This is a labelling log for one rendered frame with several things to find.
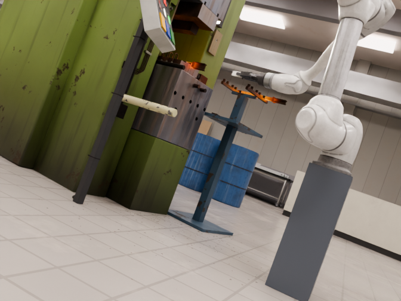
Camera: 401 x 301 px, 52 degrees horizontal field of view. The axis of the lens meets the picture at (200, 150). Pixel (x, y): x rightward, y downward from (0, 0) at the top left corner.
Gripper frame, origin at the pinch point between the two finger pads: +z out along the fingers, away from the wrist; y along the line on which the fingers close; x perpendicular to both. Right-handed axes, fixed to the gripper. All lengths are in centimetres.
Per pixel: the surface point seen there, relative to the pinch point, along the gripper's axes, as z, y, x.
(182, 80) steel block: 29.0, -11.4, -13.7
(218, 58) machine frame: 49, 41, 20
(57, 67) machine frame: 93, -53, -33
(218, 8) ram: 35, 4, 42
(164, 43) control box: 16, -50, -5
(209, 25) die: 34.9, 0.8, 28.4
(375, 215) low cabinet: 13, 588, -41
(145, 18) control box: 13, -71, -2
